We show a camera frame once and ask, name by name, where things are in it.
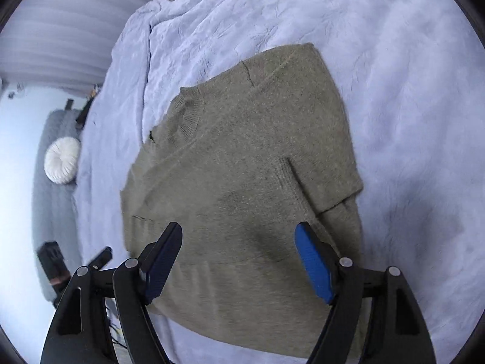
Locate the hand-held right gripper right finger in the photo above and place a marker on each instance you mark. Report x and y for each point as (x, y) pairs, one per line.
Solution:
(314, 265)

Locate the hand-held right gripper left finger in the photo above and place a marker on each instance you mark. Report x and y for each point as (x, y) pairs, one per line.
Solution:
(161, 269)

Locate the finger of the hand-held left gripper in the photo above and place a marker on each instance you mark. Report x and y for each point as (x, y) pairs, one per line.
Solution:
(101, 257)

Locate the olive knit sweater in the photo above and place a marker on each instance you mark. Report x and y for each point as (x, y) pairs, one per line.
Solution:
(242, 159)

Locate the grey quilted sofa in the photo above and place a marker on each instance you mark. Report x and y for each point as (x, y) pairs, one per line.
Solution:
(53, 212)

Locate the white round pillow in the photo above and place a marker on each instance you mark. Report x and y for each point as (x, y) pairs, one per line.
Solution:
(61, 161)

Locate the black object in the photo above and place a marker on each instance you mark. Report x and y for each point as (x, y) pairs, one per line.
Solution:
(85, 110)

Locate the lavender plush blanket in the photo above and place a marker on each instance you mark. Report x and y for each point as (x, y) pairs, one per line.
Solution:
(398, 102)

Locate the pale pleated curtain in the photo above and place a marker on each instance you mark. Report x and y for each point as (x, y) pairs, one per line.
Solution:
(68, 26)

